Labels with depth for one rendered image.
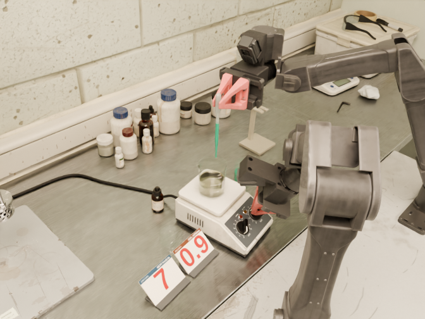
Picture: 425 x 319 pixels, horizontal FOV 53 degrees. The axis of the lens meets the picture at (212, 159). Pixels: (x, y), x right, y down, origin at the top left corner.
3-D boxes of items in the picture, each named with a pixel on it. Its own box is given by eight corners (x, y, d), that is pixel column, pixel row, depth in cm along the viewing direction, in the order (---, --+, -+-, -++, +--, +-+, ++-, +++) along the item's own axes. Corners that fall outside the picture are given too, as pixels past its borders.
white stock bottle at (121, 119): (122, 152, 124) (119, 118, 117) (107, 143, 127) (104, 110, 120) (138, 143, 128) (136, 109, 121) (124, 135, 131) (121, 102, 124)
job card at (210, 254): (219, 253, 96) (220, 240, 93) (193, 278, 90) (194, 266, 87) (198, 240, 98) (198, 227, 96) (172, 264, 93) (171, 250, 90)
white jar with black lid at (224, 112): (210, 118, 142) (210, 99, 138) (210, 107, 148) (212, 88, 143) (230, 119, 142) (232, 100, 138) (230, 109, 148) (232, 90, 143)
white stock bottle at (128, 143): (133, 161, 121) (131, 136, 116) (118, 158, 122) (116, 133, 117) (140, 152, 125) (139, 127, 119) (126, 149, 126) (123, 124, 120)
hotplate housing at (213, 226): (272, 225, 103) (277, 201, 99) (245, 259, 95) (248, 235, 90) (198, 188, 113) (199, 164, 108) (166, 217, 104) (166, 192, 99)
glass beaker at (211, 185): (220, 181, 103) (222, 153, 98) (228, 199, 98) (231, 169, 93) (191, 185, 101) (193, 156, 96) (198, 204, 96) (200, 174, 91)
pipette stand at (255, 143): (275, 145, 131) (281, 108, 124) (259, 156, 126) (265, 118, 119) (254, 134, 135) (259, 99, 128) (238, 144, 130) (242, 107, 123)
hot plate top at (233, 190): (247, 189, 102) (248, 186, 101) (219, 218, 93) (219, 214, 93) (206, 170, 107) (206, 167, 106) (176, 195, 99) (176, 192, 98)
